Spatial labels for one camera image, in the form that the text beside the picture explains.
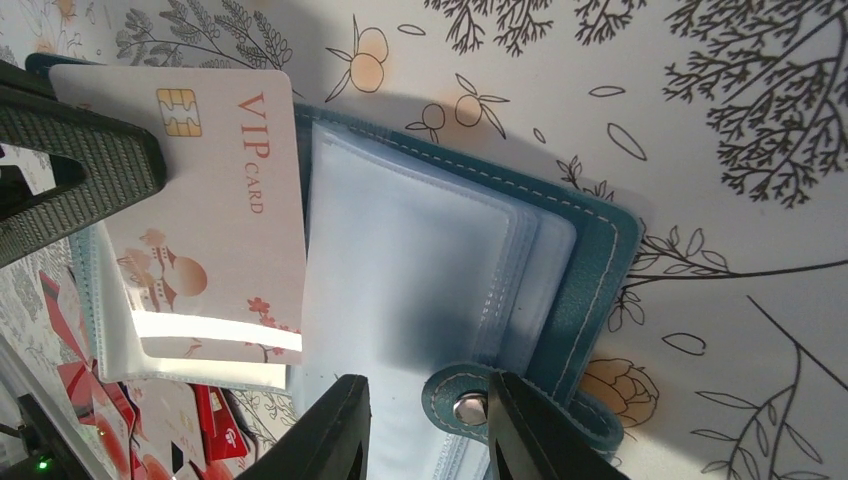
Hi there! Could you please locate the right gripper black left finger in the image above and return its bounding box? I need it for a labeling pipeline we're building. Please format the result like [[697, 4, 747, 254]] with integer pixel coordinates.
[[238, 374, 371, 480]]

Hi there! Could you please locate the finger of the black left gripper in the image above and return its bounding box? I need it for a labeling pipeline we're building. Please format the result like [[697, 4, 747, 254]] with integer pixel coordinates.
[[1, 62, 167, 266]]

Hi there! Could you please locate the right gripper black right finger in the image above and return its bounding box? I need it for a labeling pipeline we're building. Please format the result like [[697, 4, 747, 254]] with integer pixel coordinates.
[[487, 372, 627, 480]]

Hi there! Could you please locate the white card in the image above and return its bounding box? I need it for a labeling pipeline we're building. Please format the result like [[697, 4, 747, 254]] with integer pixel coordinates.
[[49, 64, 306, 364], [127, 379, 206, 478]]

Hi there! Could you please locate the blue leather card holder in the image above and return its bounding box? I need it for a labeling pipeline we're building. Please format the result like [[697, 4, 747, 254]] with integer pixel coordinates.
[[70, 99, 641, 479]]

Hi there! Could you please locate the red card near holder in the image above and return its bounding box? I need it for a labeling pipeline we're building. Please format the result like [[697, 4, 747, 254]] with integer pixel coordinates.
[[191, 384, 249, 463]]

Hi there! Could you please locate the floral patterned table mat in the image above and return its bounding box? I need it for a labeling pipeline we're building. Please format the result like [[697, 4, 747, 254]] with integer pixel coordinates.
[[1, 1, 847, 479]]

